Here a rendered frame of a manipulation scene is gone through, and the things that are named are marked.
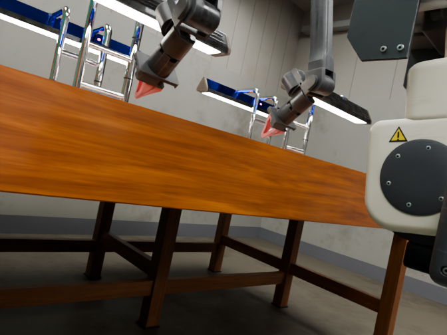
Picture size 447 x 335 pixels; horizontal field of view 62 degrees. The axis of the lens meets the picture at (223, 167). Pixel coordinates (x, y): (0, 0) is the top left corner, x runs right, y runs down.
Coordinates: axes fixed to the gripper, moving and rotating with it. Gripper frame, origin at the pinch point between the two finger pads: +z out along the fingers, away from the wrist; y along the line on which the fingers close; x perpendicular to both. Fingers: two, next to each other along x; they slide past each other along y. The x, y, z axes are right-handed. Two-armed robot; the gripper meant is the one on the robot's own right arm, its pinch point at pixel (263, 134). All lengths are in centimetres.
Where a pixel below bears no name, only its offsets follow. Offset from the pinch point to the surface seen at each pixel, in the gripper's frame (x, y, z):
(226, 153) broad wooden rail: 20.7, 32.5, -9.3
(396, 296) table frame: 53, -82, 21
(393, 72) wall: -130, -240, -4
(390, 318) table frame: 60, -80, 27
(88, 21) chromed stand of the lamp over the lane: -34, 52, 7
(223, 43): -25.0, 16.5, -9.7
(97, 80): -41, 37, 33
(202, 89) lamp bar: -61, -22, 36
